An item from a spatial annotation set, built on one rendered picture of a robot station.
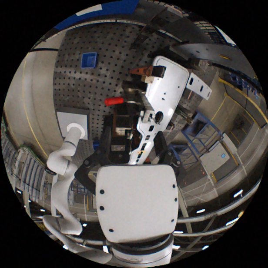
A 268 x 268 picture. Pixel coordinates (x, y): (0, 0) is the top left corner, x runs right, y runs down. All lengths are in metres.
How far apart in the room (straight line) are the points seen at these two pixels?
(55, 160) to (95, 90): 0.57
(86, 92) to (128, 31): 0.58
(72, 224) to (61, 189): 0.20
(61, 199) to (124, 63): 0.91
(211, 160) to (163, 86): 8.12
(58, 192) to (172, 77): 0.81
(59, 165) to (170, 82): 0.76
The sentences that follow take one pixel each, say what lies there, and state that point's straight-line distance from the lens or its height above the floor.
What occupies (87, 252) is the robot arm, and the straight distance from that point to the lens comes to 0.28.
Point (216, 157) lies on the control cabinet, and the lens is 8.23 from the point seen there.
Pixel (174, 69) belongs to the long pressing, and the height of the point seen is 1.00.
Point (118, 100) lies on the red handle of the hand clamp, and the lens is 0.23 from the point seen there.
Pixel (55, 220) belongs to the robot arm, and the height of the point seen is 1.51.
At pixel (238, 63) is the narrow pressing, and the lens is 0.33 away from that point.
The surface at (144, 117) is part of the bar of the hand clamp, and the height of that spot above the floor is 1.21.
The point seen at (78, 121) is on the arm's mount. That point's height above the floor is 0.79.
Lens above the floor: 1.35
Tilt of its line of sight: 45 degrees down
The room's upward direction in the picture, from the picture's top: 164 degrees clockwise
